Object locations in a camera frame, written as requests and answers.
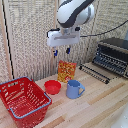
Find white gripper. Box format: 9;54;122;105
46;26;81;58

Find beige woven folding screen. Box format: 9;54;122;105
0;0;128;84

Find red plastic bowl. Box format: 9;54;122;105
43;79;63;96

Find blue mug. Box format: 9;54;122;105
65;79;86;100

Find black toaster oven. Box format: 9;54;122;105
91;37;128;80

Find red shopping basket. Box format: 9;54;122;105
0;76;53;128

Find black wire oven rack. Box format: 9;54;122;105
78;63;111;85

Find black cable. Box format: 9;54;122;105
79;18;128;39

